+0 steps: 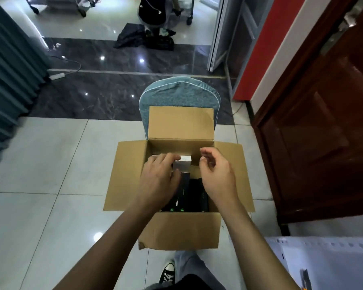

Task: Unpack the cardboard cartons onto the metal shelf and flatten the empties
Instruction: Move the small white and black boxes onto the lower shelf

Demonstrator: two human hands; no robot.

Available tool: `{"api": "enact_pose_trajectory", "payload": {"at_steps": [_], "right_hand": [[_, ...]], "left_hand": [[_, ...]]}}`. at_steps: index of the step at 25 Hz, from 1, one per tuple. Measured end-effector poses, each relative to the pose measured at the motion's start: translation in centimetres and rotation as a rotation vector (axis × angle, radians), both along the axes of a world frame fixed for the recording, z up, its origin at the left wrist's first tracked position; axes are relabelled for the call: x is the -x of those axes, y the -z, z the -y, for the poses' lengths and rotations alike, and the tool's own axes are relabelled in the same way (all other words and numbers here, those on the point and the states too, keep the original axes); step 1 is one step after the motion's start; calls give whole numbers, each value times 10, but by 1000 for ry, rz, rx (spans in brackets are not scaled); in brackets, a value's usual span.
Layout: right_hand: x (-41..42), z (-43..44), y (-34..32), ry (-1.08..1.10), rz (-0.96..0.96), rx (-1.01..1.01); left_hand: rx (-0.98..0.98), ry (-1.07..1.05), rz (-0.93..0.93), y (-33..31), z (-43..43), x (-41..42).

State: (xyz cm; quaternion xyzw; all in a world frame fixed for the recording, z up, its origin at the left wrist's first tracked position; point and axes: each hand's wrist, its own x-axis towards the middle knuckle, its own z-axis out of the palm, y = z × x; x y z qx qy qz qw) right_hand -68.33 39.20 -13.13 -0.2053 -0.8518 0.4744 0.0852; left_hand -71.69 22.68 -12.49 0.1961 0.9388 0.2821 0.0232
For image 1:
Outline person's right hand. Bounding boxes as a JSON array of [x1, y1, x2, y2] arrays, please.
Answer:
[[198, 147, 242, 210]]

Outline person's left hand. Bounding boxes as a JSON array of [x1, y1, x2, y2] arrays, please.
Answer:
[[135, 153, 183, 215]]

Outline row of slim black boxes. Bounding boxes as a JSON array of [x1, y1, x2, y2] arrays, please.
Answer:
[[160, 172, 210, 213]]

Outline small printed brown carton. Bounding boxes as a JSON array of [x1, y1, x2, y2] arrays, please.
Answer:
[[103, 106, 255, 250]]

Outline stack of slim white boxes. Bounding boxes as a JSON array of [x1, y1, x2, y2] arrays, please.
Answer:
[[150, 154, 192, 166]]

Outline white metal shelving rack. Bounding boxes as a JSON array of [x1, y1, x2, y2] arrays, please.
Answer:
[[266, 235, 363, 290]]

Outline person's right forearm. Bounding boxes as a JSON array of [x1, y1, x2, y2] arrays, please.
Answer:
[[220, 201, 300, 290]]

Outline person's left forearm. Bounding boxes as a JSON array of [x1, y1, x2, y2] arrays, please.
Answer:
[[55, 205, 157, 290]]

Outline person's grey trouser legs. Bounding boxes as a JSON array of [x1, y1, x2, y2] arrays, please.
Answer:
[[145, 251, 231, 290]]

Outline black and white sneaker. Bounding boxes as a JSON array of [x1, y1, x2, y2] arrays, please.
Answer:
[[160, 260, 177, 285]]

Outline teal fabric chair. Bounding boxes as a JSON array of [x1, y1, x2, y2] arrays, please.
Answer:
[[139, 76, 221, 138]]

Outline dark wooden door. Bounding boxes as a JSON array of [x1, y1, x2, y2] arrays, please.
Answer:
[[252, 0, 363, 226]]

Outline dark floor mat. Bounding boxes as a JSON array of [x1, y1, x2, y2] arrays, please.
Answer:
[[114, 23, 176, 52]]

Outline blue pleated curtain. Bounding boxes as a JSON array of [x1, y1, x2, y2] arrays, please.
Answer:
[[0, 0, 51, 174]]

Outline metal trolley cart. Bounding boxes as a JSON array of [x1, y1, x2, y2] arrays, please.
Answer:
[[23, 0, 102, 17]]

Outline glass door with metal frame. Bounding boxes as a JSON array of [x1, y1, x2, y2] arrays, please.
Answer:
[[207, 0, 273, 97]]

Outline metal door handle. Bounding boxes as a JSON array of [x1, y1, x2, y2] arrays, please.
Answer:
[[320, 0, 363, 55]]

